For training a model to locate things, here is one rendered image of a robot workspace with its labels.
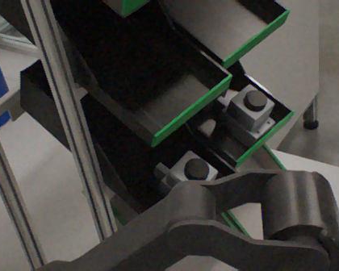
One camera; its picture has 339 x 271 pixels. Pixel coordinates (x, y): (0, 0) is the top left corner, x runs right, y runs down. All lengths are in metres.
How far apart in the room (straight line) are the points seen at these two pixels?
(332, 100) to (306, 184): 2.49
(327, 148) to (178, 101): 2.04
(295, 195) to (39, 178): 1.04
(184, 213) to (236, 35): 0.40
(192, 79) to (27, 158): 0.84
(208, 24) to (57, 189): 0.70
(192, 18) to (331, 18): 2.72
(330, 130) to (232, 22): 2.01
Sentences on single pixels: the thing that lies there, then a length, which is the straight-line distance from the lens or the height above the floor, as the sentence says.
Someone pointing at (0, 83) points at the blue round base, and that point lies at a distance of 1.69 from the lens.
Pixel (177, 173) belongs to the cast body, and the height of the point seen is 1.27.
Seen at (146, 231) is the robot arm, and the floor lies 1.42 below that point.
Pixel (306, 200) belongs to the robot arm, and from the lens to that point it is 0.54.
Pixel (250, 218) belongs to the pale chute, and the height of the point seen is 1.04.
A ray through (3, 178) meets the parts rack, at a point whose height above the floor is 1.22.
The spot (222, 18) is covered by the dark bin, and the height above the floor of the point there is 1.37.
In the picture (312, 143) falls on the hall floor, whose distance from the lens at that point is 2.82.
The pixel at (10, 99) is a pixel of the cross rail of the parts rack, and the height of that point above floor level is 1.31.
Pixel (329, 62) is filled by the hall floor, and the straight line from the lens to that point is 3.27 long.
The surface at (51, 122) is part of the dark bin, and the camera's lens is 0.90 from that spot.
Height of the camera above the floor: 1.82
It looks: 38 degrees down
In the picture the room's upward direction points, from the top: 11 degrees counter-clockwise
